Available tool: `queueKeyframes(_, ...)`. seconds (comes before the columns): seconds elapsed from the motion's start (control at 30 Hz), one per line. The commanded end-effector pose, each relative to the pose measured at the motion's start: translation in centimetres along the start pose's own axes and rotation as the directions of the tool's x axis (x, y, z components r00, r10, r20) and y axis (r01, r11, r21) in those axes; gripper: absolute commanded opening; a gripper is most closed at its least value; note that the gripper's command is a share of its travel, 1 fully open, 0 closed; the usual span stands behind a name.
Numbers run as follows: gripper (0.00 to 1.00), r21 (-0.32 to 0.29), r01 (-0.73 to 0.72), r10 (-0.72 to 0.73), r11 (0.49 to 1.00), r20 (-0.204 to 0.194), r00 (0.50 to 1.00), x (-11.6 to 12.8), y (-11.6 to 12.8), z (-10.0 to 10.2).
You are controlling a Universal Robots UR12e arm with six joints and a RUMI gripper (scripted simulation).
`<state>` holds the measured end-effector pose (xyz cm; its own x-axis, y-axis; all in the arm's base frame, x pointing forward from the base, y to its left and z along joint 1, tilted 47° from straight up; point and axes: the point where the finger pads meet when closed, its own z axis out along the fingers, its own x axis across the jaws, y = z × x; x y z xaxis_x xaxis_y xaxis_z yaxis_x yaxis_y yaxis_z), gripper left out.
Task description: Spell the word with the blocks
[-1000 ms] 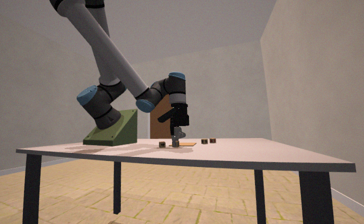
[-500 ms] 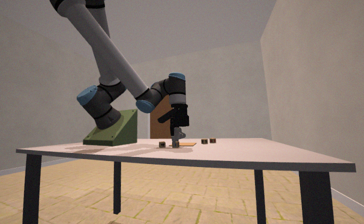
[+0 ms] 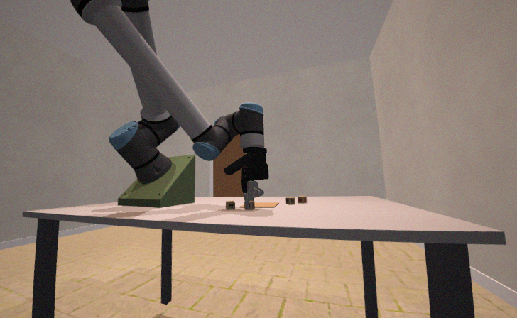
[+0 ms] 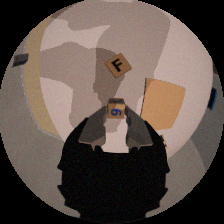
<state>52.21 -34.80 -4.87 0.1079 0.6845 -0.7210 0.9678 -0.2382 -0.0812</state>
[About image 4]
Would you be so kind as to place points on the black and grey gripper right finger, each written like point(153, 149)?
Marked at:
point(141, 134)

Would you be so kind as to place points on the tan flat mat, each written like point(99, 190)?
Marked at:
point(161, 103)

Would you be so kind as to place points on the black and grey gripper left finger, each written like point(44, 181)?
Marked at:
point(89, 133)

